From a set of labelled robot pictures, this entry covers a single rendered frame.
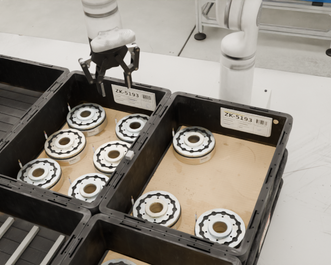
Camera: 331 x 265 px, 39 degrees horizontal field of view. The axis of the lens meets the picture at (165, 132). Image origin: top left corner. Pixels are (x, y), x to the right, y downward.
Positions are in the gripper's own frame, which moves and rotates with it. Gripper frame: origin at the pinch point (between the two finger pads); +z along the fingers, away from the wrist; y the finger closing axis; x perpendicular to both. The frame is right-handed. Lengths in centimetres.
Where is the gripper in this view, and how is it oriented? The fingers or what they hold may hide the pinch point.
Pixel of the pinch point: (114, 85)
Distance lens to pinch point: 109.5
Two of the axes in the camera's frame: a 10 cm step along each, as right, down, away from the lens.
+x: 3.9, 6.0, -7.0
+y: -9.2, 3.2, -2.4
